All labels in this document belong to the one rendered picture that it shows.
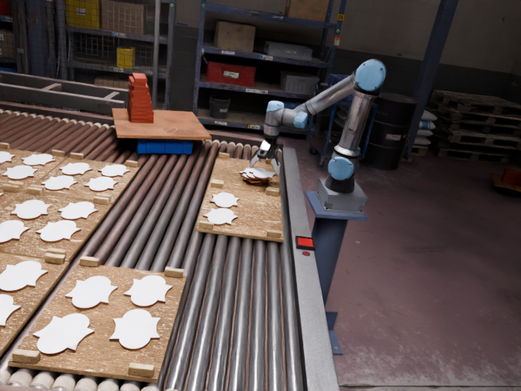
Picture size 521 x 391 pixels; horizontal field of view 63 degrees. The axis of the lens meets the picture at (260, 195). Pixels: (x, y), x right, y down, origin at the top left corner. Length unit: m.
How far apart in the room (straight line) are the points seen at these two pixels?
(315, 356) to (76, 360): 0.61
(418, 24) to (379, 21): 0.61
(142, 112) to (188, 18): 4.11
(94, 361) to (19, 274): 0.42
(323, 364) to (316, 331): 0.12
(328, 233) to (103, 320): 1.31
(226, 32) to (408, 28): 2.81
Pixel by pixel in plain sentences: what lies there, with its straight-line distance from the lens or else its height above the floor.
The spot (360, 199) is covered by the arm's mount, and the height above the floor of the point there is 0.95.
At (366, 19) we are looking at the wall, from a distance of 6.92.
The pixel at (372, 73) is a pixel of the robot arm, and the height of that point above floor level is 1.56.
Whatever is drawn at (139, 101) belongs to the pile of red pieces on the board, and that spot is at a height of 1.16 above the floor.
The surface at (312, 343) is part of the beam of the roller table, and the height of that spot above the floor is 0.91.
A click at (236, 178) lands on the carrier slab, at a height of 0.94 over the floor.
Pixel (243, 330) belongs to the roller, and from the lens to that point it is 1.27.
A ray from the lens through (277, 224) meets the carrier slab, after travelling 1.77.
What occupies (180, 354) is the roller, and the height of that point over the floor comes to 0.92.
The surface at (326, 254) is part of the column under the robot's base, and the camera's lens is 2.29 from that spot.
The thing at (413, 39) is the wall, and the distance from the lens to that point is 7.24.
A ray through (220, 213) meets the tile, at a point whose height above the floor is 0.95.
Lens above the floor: 1.78
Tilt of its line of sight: 25 degrees down
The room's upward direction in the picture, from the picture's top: 9 degrees clockwise
